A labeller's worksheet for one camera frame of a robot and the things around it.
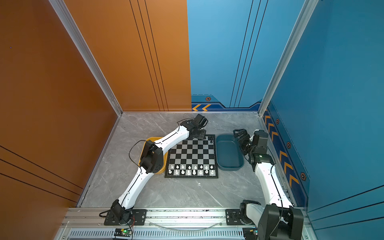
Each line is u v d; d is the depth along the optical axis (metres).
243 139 0.72
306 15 0.71
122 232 0.71
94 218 0.76
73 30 0.76
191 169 0.87
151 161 0.63
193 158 0.92
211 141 1.00
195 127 0.77
